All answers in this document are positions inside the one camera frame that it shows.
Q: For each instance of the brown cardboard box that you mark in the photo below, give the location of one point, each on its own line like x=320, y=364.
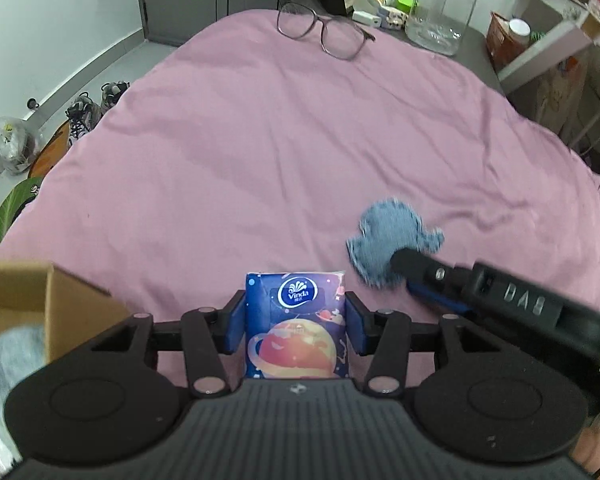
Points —
x=75, y=310

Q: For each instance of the small white device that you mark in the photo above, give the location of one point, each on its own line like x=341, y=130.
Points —
x=367, y=18

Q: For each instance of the small green cup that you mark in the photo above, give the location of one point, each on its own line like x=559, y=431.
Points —
x=405, y=4

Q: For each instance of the fluffy blue yarn ball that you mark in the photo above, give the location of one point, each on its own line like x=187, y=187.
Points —
x=10, y=365

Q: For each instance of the pink bed sheet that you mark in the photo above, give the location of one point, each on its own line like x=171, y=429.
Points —
x=230, y=160

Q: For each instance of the white desk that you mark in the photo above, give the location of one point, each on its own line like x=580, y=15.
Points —
x=545, y=45

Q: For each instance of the green leaf cartoon rug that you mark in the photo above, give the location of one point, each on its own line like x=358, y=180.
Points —
x=10, y=215

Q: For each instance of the beige printed bag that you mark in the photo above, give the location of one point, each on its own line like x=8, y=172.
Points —
x=560, y=90

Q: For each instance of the brown jar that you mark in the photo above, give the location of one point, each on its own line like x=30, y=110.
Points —
x=505, y=42

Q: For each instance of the blue printed tissue pack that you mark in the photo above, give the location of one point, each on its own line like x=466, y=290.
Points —
x=295, y=340

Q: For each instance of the black-framed eyeglasses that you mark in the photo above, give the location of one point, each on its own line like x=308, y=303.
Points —
x=342, y=40

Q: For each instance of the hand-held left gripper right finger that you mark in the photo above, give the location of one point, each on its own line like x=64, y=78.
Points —
x=355, y=325

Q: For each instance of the black door stopper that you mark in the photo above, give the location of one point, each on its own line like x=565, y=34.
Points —
x=32, y=104

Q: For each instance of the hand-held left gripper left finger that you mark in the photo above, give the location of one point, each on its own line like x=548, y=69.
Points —
x=235, y=320

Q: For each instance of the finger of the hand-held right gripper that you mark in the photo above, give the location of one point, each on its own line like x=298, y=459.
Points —
x=425, y=266
x=437, y=300

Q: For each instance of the blue fabric patch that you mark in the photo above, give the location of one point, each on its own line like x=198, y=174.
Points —
x=385, y=235

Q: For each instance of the clear plastic bag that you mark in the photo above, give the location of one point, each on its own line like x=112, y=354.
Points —
x=17, y=145

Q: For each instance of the brown round rug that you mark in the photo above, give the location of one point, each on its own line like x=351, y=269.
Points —
x=50, y=150

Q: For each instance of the large clear water jug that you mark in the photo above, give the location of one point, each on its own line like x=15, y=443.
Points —
x=440, y=10

